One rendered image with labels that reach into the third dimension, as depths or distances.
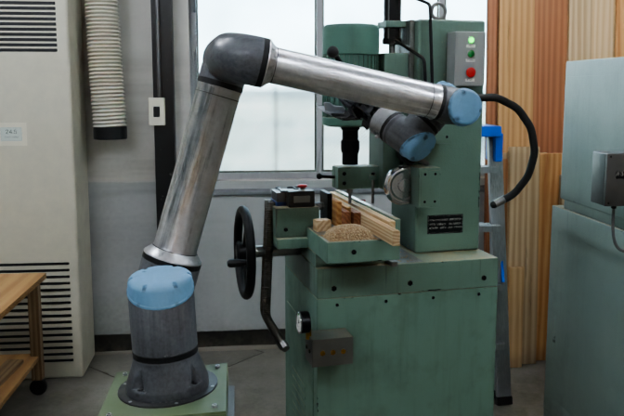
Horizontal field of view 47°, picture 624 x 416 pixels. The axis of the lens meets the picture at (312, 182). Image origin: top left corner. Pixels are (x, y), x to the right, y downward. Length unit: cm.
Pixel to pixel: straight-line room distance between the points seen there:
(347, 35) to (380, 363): 98
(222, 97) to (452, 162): 83
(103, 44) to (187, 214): 173
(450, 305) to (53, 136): 191
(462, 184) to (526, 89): 142
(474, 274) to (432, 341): 24
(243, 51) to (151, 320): 63
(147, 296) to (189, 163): 35
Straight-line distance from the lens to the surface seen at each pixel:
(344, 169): 224
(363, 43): 219
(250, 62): 165
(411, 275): 217
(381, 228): 199
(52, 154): 335
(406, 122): 191
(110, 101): 341
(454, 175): 229
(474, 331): 231
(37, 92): 335
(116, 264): 369
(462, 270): 224
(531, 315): 365
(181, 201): 179
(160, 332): 166
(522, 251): 356
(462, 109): 177
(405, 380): 227
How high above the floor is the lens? 131
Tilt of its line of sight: 7 degrees down
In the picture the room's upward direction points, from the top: straight up
